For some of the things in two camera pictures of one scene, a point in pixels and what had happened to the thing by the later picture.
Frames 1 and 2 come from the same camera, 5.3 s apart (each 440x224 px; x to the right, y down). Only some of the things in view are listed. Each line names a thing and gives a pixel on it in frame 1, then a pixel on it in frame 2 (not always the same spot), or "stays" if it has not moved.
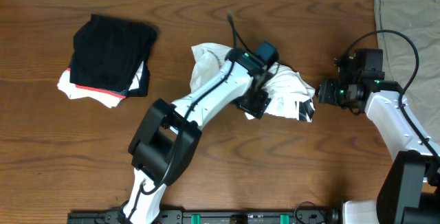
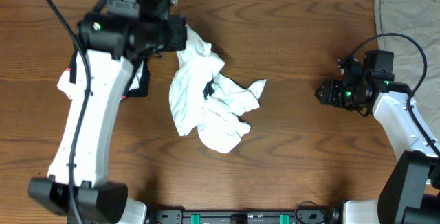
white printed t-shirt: x=290 y=95 -> x=214 y=106
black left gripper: x=254 y=101 -> x=177 y=32
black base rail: x=298 y=216 stays
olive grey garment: x=415 y=16 stays
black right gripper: x=326 y=93 stays
